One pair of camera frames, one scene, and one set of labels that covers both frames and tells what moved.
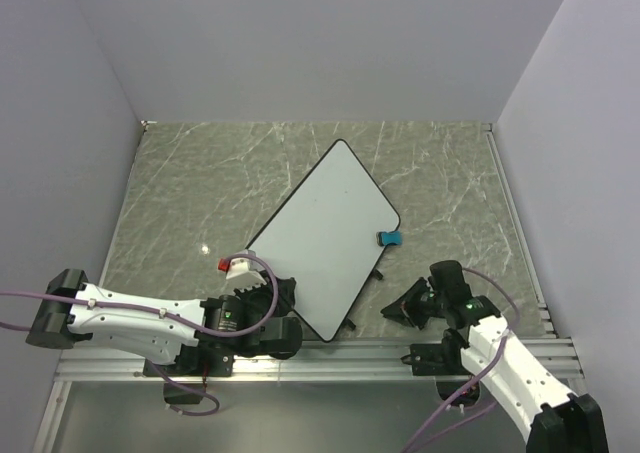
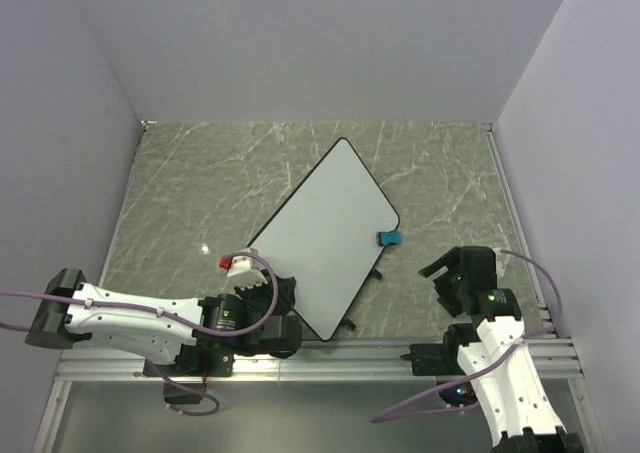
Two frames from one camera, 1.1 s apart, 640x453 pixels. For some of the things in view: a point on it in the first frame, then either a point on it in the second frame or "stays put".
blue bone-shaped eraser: (388, 238) stays put
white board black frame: (322, 236) stays put
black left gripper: (285, 297) stays put
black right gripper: (396, 309) to (452, 304)
